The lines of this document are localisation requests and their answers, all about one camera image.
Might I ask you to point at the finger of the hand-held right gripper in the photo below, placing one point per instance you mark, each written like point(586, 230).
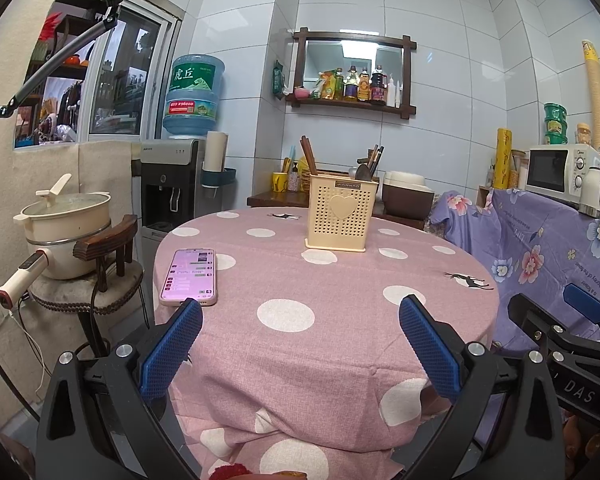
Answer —
point(585, 302)
point(535, 317)

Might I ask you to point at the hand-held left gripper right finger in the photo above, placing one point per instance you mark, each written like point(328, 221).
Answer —
point(430, 350)

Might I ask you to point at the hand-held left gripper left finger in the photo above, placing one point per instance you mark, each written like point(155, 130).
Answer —
point(172, 352)

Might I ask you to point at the beige perforated utensil holder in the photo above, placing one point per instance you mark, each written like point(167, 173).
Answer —
point(342, 215)

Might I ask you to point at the all metal spoon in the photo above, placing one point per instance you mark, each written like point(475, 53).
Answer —
point(364, 172)

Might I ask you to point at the black chopstick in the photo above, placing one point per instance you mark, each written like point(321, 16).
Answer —
point(377, 162)
point(380, 165)

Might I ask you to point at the brown wooden chopstick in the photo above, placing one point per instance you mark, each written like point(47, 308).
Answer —
point(306, 155)
point(311, 157)

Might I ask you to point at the person's right hand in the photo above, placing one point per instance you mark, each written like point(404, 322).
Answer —
point(575, 440)

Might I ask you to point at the purple floral cloth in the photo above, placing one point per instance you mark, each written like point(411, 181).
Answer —
point(530, 250)

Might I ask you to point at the pink polka dot tablecloth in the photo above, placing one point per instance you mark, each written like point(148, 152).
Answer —
point(330, 285)

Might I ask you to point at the dark wooden chair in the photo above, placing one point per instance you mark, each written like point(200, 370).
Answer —
point(105, 245)

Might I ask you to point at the small wooden box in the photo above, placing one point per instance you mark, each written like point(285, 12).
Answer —
point(485, 195)

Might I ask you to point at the red fluffy cloth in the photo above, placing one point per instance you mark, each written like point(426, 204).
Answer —
point(230, 473)

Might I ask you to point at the white microwave oven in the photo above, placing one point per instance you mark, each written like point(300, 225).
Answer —
point(550, 170)

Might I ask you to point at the glass jar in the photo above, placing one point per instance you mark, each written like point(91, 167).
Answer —
point(518, 170)

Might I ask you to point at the white electric cooker base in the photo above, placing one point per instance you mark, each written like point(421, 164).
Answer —
point(55, 260)

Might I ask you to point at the brown and white box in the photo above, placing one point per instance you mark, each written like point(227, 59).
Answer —
point(407, 197)

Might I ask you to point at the yellow patterned roll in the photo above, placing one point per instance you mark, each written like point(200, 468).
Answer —
point(503, 160)

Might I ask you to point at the black water dispenser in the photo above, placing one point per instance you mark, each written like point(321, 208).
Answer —
point(170, 185)

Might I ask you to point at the cream pot with lid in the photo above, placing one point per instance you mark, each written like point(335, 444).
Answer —
point(65, 215)

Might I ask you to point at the stack of green noodle cups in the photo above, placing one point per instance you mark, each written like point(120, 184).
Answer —
point(555, 125)

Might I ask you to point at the dark wooden counter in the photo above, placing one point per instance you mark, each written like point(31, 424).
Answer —
point(275, 200)

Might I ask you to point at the blue cup holder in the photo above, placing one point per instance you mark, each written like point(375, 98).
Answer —
point(225, 176)

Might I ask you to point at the yellow cup with knives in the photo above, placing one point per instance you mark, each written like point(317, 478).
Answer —
point(280, 182)

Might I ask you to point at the stack of white paper cups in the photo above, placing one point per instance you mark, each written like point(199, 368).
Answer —
point(216, 155)

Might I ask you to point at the long yellow cup sleeve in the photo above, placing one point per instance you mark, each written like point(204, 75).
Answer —
point(597, 100)

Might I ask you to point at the wooden framed mirror shelf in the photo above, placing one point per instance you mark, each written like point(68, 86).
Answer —
point(350, 106)

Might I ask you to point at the blue water jug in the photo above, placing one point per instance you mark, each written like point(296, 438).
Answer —
point(192, 95)

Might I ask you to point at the white squeeze bottle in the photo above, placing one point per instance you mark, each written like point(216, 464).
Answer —
point(391, 92)

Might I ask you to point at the dark soy sauce bottle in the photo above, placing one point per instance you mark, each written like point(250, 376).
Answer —
point(378, 87)

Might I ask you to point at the yellow label sauce bottle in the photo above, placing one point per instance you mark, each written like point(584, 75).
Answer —
point(364, 87)

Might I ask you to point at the amber oil bottle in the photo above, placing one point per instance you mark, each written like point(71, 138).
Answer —
point(351, 85)

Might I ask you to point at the small sauce bottle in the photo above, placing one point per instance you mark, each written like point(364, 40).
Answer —
point(339, 87)

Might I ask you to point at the sliding glass window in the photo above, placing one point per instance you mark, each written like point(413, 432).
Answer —
point(125, 75)

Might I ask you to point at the yellow seasoning packet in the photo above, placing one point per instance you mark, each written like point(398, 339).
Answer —
point(325, 87)

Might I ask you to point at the green wall packet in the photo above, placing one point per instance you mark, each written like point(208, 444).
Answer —
point(279, 80)

